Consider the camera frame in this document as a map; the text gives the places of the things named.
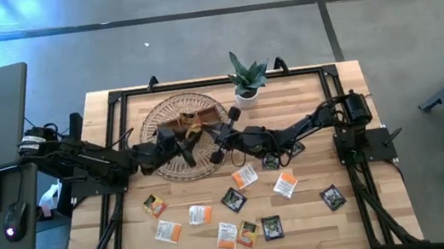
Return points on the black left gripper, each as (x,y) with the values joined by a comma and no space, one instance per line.
(153,155)

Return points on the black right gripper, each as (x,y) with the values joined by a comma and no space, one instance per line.
(250,140)

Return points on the orange fruit-print tea packet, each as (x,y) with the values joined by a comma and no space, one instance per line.
(194,129)
(248,233)
(155,205)

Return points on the wooden compartment tea tray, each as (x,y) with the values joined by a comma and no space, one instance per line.
(208,115)

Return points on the white orange Tazo tea packet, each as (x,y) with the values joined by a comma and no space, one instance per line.
(200,214)
(285,185)
(226,235)
(168,231)
(244,176)

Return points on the black tea packet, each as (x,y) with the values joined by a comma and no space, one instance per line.
(333,197)
(297,148)
(272,227)
(271,162)
(233,200)

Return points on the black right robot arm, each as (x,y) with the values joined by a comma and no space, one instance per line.
(312,123)

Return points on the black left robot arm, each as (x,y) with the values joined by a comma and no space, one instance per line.
(93,158)

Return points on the round woven placemat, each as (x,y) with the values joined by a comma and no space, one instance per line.
(160,109)

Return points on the snake plant in white pot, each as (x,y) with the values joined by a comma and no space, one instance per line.
(247,99)

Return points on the white plastic item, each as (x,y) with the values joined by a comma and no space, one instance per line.
(49,199)

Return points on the black computer mouse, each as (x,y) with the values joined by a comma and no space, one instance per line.
(15,220)

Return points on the black aluminium table frame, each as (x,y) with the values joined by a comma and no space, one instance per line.
(199,83)

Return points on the black upright post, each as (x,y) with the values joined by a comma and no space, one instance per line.
(76,125)

